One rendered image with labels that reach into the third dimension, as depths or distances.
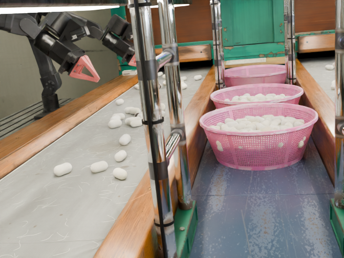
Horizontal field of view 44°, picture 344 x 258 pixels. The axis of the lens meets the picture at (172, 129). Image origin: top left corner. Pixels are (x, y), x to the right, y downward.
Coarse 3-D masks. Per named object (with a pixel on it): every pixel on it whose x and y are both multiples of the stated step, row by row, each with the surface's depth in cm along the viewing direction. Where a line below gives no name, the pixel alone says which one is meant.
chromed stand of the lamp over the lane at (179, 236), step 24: (144, 0) 45; (168, 0) 59; (144, 24) 46; (168, 24) 60; (144, 48) 47; (168, 48) 61; (144, 72) 47; (168, 72) 62; (144, 96) 48; (168, 96) 63; (144, 120) 49; (168, 144) 58; (168, 192) 52; (168, 216) 52; (192, 216) 66; (168, 240) 53; (192, 240) 65
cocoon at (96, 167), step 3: (96, 162) 81; (99, 162) 81; (102, 162) 81; (105, 162) 81; (93, 165) 80; (96, 165) 80; (99, 165) 80; (102, 165) 80; (105, 165) 81; (93, 168) 80; (96, 168) 80; (99, 168) 80; (102, 168) 81; (105, 168) 81; (93, 171) 80; (96, 171) 80; (99, 171) 81
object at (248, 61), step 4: (228, 60) 194; (232, 60) 193; (236, 60) 192; (240, 60) 190; (244, 60) 189; (248, 60) 188; (252, 60) 186; (256, 60) 185; (260, 60) 184; (264, 60) 183; (228, 64) 182
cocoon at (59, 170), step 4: (64, 164) 81; (68, 164) 81; (56, 168) 80; (60, 168) 80; (64, 168) 81; (68, 168) 81; (56, 172) 80; (60, 172) 80; (64, 172) 81; (68, 172) 82
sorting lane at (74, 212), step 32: (128, 96) 154; (160, 96) 148; (192, 96) 143; (96, 128) 113; (128, 128) 110; (32, 160) 92; (64, 160) 90; (96, 160) 88; (128, 160) 86; (0, 192) 76; (32, 192) 74; (64, 192) 73; (96, 192) 72; (128, 192) 70; (0, 224) 64; (32, 224) 63; (64, 224) 62; (96, 224) 61; (0, 256) 55; (32, 256) 54; (64, 256) 53
